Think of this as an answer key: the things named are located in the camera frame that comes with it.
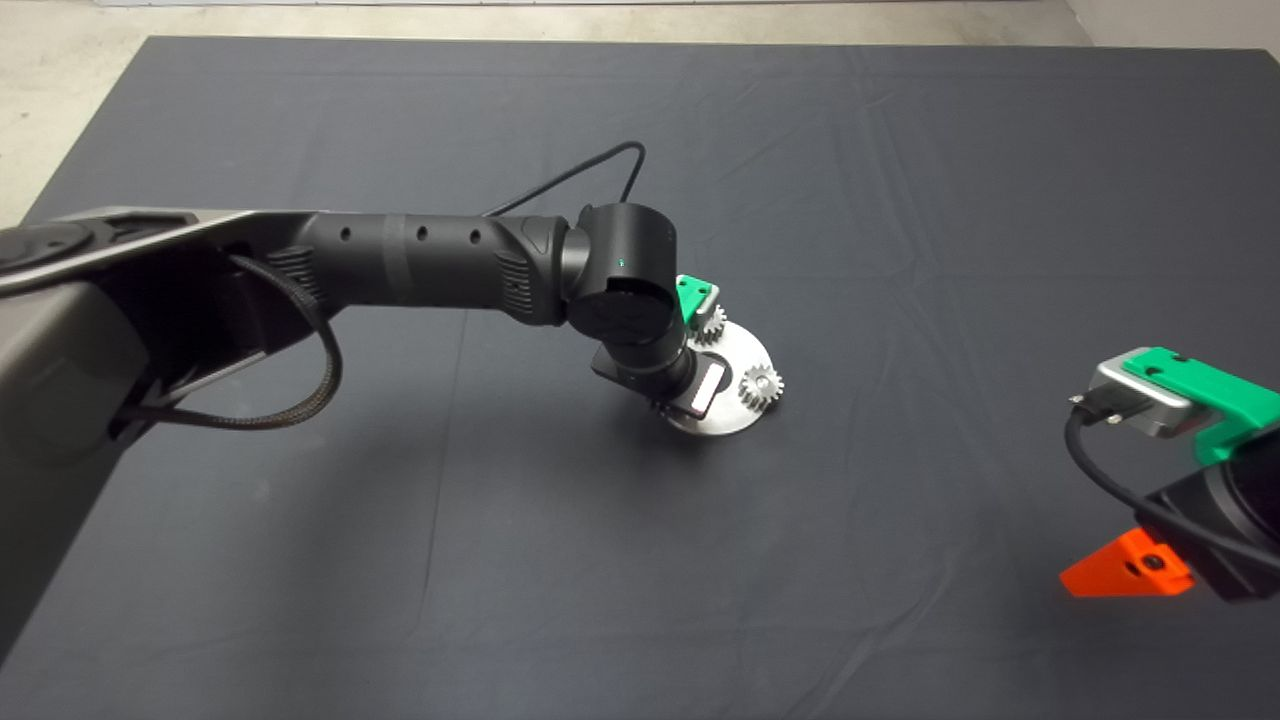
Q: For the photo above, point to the green left camera mount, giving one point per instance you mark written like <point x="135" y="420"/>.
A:
<point x="690" y="296"/>

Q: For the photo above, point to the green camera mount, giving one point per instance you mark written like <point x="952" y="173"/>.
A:
<point x="690" y="296"/>
<point x="1220" y="395"/>

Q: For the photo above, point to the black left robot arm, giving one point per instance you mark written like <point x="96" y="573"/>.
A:
<point x="420" y="265"/>

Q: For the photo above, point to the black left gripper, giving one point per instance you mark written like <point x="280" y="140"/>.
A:
<point x="690" y="385"/>

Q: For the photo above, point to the dark grey table cloth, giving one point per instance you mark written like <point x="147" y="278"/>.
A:
<point x="640" y="560"/>

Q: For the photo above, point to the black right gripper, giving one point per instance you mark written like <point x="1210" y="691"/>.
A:
<point x="1230" y="555"/>

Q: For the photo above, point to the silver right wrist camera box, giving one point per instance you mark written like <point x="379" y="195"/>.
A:
<point x="1135" y="395"/>

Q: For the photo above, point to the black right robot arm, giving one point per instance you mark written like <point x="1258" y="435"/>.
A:
<point x="1265" y="500"/>

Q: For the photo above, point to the green right camera mount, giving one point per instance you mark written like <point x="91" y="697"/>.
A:
<point x="1220" y="395"/>

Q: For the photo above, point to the small steel gear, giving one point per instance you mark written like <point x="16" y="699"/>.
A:
<point x="761" y="388"/>
<point x="714" y="325"/>

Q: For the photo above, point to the round metal plate with hole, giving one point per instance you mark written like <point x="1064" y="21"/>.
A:
<point x="745" y="350"/>

